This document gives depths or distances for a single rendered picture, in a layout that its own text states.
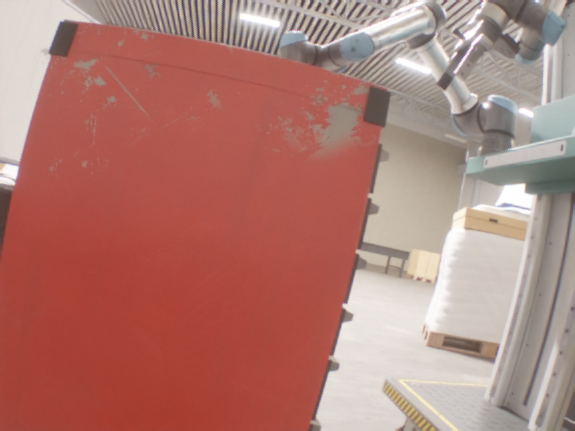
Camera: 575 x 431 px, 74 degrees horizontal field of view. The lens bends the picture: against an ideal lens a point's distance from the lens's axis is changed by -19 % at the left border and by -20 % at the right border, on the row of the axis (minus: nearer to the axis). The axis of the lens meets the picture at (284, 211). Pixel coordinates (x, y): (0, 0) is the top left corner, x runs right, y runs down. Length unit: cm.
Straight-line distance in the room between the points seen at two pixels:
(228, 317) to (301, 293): 9
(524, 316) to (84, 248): 125
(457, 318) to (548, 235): 264
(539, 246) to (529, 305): 19
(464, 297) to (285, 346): 353
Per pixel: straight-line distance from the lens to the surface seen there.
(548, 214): 150
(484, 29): 99
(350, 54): 115
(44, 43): 331
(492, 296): 412
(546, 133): 151
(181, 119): 57
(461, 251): 404
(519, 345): 149
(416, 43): 152
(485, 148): 152
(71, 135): 60
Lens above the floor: 73
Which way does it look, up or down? 2 degrees up
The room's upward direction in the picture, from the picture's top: 13 degrees clockwise
